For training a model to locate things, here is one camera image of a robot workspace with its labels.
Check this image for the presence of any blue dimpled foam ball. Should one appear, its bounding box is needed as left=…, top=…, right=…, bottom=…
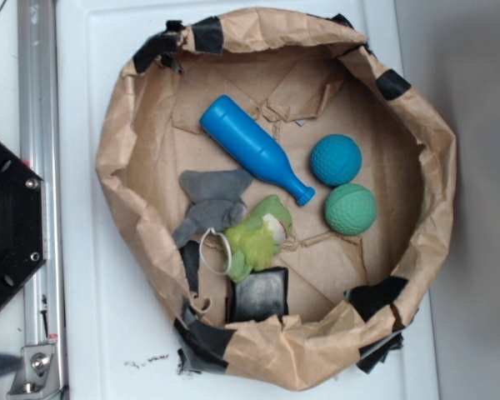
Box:
left=310, top=134, right=363, bottom=187

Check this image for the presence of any green dimpled foam ball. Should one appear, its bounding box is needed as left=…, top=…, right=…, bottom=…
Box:
left=324, top=183, right=377, bottom=236

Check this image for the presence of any grey plush elephant toy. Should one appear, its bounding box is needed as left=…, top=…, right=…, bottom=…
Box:
left=172, top=168, right=253, bottom=248

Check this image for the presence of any green plush frog toy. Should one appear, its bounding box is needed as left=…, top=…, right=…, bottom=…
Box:
left=223, top=195, right=293, bottom=283

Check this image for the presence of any blue plastic bottle toy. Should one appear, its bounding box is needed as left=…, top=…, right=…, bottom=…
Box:
left=199, top=95, right=315, bottom=206

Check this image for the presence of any white elastic loop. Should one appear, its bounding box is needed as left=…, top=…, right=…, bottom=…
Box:
left=198, top=227, right=233, bottom=276

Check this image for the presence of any black square rubber block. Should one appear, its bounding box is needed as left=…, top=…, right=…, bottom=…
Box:
left=227, top=267, right=289, bottom=323

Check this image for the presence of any brown paper bag bin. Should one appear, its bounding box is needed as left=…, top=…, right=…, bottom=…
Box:
left=96, top=7, right=457, bottom=391

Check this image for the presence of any white plastic tray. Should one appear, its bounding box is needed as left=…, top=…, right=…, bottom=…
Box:
left=56, top=1, right=439, bottom=399

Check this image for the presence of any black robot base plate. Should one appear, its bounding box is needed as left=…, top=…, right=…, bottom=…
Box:
left=0, top=142, right=45, bottom=312

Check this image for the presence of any silver aluminium rail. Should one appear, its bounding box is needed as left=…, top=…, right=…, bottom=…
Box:
left=17, top=1, right=68, bottom=399

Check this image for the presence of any silver rail corner bracket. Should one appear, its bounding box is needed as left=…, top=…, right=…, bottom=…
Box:
left=7, top=344, right=60, bottom=399

